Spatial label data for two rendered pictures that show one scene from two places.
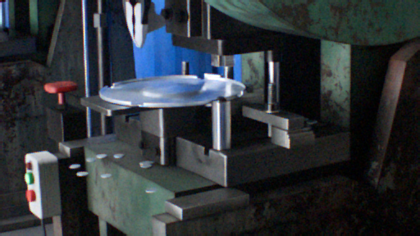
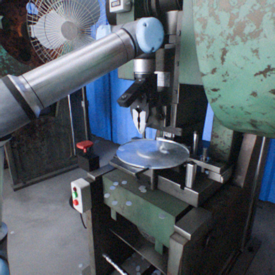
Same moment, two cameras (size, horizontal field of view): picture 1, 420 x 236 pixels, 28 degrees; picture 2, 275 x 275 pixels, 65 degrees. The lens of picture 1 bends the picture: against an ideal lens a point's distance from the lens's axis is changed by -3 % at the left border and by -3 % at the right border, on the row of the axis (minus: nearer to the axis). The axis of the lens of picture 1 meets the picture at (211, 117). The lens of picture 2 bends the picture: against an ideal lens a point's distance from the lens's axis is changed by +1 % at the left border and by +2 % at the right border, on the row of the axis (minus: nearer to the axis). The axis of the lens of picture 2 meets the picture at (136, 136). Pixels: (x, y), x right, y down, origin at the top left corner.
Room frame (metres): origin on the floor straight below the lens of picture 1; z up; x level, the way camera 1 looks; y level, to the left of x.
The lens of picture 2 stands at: (0.93, 0.33, 1.13)
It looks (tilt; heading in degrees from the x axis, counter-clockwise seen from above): 20 degrees down; 346
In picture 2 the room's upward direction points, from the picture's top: straight up
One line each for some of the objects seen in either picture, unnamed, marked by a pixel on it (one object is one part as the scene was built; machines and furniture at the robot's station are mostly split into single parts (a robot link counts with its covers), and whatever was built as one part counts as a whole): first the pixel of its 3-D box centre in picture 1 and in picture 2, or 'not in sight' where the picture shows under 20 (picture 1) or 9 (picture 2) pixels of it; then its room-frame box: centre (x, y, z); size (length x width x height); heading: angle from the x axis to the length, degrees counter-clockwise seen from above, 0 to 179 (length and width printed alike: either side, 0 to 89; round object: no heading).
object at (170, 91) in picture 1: (172, 90); (152, 151); (1.69, 0.08, 0.78); 0.29 x 0.29 x 0.01
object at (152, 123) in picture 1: (152, 126); (144, 170); (1.66, 0.12, 0.72); 0.25 x 0.14 x 0.14; 122
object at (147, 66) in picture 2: not in sight; (143, 66); (1.66, 0.13, 1.11); 0.08 x 0.08 x 0.05
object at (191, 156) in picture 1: (226, 134); (169, 165); (1.76, -0.03, 0.68); 0.45 x 0.30 x 0.06; 32
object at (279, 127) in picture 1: (275, 111); (205, 160); (1.62, -0.12, 0.76); 0.17 x 0.06 x 0.10; 32
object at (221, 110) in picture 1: (221, 122); (190, 173); (1.54, -0.02, 0.75); 0.03 x 0.03 x 0.10; 32
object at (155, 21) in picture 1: (151, 24); (147, 121); (1.65, 0.11, 0.92); 0.06 x 0.03 x 0.09; 122
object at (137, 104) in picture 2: not in sight; (145, 91); (1.66, 0.12, 1.03); 0.09 x 0.08 x 0.12; 122
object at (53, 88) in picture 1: (61, 99); (85, 150); (1.91, 0.34, 0.72); 0.07 x 0.06 x 0.08; 122
